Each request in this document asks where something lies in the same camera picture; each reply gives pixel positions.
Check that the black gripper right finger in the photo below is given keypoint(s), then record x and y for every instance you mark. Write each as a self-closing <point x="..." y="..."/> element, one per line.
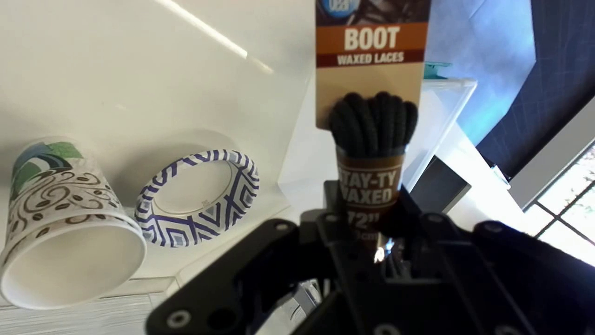
<point x="496" y="279"/>

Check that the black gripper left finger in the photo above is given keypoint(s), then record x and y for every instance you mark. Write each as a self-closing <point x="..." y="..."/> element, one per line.
<point x="249" y="272"/>

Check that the red boot laces pack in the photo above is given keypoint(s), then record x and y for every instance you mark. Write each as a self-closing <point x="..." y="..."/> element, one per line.
<point x="373" y="74"/>

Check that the blue patterned paper bowl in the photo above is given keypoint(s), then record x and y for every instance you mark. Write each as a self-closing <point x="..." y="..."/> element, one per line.
<point x="243" y="186"/>

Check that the patterned paper cup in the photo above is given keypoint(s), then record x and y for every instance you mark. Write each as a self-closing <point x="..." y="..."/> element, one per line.
<point x="68" y="247"/>

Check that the dark blue fabric panel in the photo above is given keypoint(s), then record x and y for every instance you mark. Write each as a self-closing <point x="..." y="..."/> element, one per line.
<point x="559" y="74"/>

